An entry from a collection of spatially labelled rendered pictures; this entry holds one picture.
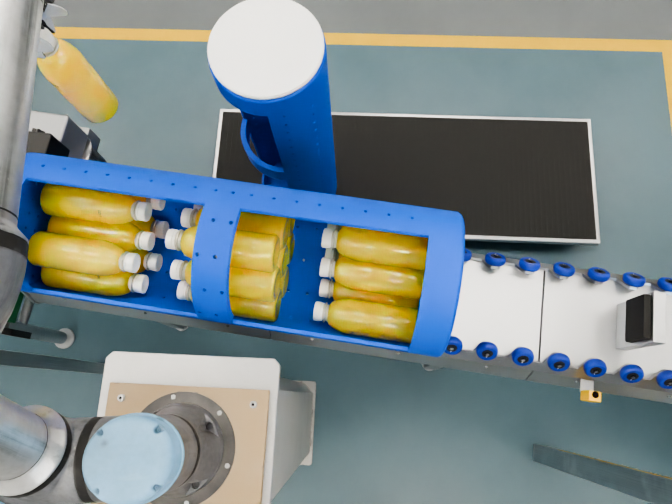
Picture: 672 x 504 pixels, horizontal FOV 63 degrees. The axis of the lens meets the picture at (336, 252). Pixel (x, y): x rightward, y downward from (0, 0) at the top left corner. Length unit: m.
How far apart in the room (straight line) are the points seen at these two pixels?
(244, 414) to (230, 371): 0.08
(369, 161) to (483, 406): 1.04
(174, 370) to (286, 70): 0.72
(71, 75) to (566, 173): 1.81
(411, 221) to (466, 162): 1.26
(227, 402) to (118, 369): 0.21
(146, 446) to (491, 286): 0.81
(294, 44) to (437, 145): 1.02
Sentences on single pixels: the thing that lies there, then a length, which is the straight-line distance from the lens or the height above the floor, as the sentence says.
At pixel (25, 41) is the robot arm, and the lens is 0.59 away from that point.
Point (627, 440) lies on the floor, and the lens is 2.37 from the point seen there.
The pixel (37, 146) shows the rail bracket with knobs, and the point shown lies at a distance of 1.47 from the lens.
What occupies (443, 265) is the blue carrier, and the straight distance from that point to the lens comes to 0.95.
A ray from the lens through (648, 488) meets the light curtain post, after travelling 1.50.
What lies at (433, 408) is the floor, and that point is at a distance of 2.16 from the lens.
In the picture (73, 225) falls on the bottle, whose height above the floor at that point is 1.10.
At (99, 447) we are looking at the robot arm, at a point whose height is 1.39.
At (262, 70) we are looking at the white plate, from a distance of 1.34.
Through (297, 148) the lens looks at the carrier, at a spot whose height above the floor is 0.76.
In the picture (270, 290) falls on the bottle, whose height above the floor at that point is 1.14.
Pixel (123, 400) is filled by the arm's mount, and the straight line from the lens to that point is 1.06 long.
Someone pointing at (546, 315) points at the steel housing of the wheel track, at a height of 0.93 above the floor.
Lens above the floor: 2.14
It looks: 75 degrees down
